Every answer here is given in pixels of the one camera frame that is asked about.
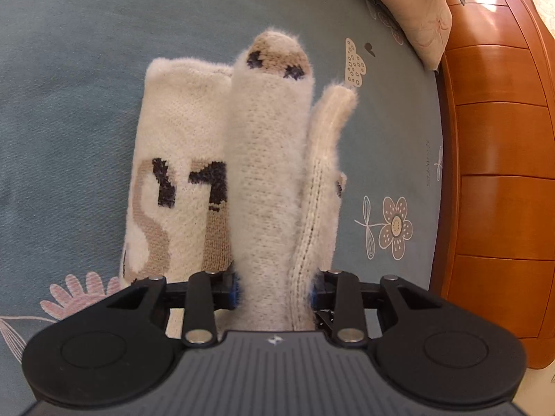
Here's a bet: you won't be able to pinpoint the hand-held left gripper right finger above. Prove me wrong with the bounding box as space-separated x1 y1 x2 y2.
310 271 442 348

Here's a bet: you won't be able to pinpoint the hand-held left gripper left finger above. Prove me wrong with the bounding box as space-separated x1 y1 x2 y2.
106 271 240 348

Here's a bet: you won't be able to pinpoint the cream knit sweater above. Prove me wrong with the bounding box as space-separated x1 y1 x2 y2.
119 27 360 339

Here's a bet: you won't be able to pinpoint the wooden headboard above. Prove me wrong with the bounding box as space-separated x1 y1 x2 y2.
429 0 555 371

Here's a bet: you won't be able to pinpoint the pink floral folded quilt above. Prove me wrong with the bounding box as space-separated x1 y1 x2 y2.
338 0 454 71

